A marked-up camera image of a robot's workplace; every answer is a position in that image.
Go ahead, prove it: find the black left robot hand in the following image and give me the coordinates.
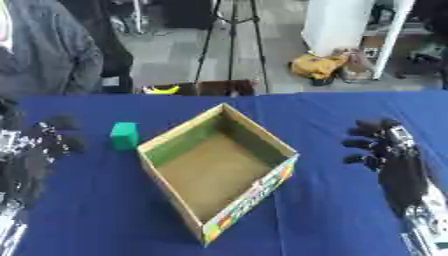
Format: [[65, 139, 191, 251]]
[[0, 114, 88, 204]]

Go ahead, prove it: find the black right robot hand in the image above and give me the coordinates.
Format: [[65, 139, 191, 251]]
[[339, 117, 433, 218]]

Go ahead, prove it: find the open cardboard box green inside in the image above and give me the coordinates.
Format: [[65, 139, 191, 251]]
[[136, 102, 301, 247]]

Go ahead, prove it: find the brown cardboard box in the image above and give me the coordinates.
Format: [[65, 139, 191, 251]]
[[176, 79, 259, 98]]

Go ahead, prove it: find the green rectangular block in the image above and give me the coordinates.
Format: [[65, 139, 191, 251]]
[[108, 121, 142, 151]]

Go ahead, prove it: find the person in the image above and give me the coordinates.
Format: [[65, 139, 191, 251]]
[[0, 0, 105, 98]]

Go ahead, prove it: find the yellow bag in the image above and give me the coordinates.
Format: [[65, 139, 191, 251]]
[[288, 53, 352, 86]]

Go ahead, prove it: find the yellow toy banana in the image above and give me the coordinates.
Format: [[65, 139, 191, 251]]
[[141, 84, 182, 96]]

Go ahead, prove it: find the white cabinet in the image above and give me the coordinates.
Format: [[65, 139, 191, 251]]
[[299, 0, 417, 81]]

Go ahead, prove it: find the black tripod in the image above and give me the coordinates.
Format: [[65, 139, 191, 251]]
[[192, 0, 272, 94]]

